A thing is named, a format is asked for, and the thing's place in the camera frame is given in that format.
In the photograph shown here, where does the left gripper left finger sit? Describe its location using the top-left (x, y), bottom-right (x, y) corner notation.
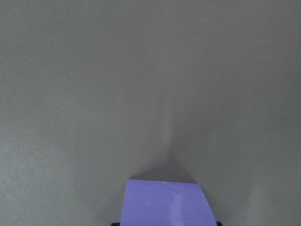
top-left (111, 222), bottom-right (120, 226)

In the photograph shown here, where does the purple foam block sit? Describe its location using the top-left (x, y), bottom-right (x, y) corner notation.
top-left (120, 179), bottom-right (217, 226)

